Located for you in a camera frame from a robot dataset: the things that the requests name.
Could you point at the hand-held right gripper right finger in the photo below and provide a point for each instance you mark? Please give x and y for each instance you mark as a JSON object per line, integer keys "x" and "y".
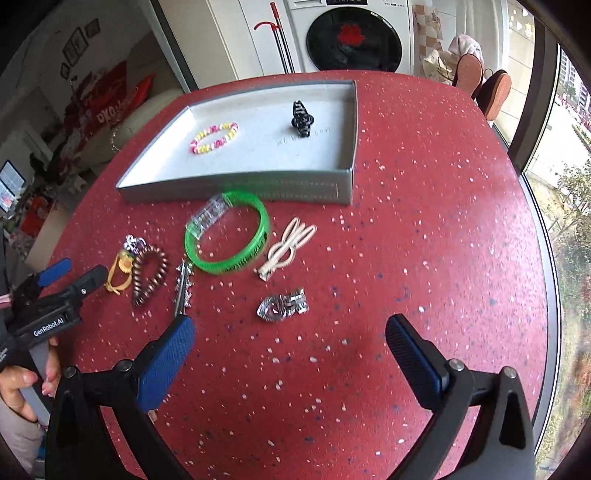
{"x": 413, "y": 364}

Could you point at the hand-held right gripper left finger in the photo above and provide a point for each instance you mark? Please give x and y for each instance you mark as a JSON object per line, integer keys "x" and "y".
{"x": 167, "y": 364}

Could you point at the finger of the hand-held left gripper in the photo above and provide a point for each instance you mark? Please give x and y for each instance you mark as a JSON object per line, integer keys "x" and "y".
{"x": 87, "y": 282}
{"x": 54, "y": 272}

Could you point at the silver spiked hair clip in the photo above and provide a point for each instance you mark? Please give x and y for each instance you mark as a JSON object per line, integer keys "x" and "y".
{"x": 183, "y": 286}

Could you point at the clear plastic hair clip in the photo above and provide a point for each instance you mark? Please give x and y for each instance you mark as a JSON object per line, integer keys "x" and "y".
{"x": 207, "y": 217}

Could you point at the beige looped hair clip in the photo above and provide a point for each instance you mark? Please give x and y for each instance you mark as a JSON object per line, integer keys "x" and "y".
{"x": 277, "y": 266}

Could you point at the green translucent bangle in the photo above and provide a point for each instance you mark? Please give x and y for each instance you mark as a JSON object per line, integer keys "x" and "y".
{"x": 264, "y": 221}

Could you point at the grey jewelry tray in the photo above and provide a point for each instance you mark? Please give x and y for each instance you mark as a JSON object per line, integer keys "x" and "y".
{"x": 277, "y": 161}

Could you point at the person's left hand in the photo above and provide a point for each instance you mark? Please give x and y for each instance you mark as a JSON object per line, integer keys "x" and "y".
{"x": 18, "y": 385}

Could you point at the red printed cushion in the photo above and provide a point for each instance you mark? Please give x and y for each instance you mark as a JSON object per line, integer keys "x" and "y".
{"x": 104, "y": 104}

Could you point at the cream sofa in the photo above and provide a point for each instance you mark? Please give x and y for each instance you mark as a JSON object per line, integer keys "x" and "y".
{"x": 159, "y": 101}

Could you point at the black hair claw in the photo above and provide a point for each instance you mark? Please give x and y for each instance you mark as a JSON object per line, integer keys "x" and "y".
{"x": 300, "y": 117}

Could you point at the white cabinet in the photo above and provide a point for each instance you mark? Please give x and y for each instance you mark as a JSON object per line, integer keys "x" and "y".
{"x": 221, "y": 37}

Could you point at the brown slipper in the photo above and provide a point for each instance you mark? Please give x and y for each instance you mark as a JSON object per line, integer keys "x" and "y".
{"x": 468, "y": 74}
{"x": 495, "y": 94}

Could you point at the beige bag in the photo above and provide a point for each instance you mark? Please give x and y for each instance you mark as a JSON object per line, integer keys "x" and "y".
{"x": 438, "y": 67}

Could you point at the pink cloth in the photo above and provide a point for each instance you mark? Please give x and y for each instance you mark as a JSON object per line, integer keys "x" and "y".
{"x": 466, "y": 48}

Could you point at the white washing machine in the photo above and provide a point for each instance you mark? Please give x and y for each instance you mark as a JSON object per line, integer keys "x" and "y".
{"x": 300, "y": 32}

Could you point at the black picture frame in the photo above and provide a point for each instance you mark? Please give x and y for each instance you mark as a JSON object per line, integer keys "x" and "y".
{"x": 92, "y": 28}
{"x": 76, "y": 46}

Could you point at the dark window frame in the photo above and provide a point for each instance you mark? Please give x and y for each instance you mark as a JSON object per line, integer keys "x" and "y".
{"x": 535, "y": 92}

